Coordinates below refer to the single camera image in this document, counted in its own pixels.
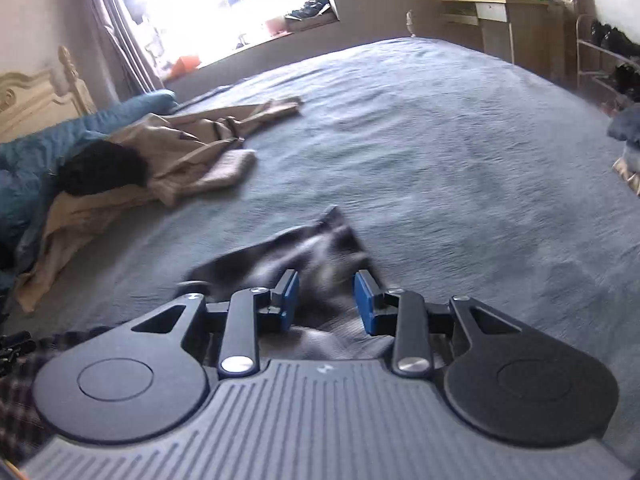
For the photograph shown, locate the black white plaid pants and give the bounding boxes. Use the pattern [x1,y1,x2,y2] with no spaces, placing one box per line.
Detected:
[0,205,396,466]

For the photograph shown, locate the black shoe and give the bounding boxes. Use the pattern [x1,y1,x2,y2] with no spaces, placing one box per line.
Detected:
[590,20,615,45]
[606,27,640,57]

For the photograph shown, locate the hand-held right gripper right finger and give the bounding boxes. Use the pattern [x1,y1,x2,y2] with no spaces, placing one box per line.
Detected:
[354,271,521,378]

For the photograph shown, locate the folded patterned cloth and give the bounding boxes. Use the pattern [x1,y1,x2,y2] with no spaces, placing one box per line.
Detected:
[612,157,640,193]

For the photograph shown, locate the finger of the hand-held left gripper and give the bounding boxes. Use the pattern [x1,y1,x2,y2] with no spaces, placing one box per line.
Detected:
[0,331,36,378]

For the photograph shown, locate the grey bed blanket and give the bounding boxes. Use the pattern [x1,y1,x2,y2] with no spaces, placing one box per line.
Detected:
[0,35,640,461]

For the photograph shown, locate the folded blue jeans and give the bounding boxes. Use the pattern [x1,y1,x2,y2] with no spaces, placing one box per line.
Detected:
[607,107,640,151]

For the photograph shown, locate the teal quilt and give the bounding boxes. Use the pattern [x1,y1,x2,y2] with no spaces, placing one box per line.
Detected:
[0,89,178,291]

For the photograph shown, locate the cream carved headboard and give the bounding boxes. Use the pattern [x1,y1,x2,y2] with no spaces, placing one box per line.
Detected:
[0,46,96,143]

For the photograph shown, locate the black garment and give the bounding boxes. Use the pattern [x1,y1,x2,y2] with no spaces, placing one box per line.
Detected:
[56,139,150,197]

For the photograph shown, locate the pale curtain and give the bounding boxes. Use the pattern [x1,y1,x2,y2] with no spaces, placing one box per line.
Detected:
[75,0,166,91]

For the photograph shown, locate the metal shoe rack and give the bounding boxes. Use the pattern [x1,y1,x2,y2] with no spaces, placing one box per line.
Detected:
[575,12,640,111]

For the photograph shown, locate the dark sneaker pair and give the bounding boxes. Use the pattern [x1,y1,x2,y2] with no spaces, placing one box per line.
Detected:
[285,0,333,21]

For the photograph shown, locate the checked beige garment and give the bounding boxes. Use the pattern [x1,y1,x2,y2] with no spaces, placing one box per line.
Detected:
[150,149,258,206]

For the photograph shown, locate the beige coat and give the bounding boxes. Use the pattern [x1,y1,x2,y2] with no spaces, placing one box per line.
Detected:
[15,96,305,313]

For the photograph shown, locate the small orange item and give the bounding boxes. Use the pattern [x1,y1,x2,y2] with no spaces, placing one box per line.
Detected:
[167,55,201,78]

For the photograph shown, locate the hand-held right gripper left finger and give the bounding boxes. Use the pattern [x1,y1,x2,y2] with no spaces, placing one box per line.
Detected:
[131,270,301,378]

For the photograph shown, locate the pale wooden desk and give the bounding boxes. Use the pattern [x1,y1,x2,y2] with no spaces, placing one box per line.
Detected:
[440,0,566,81]

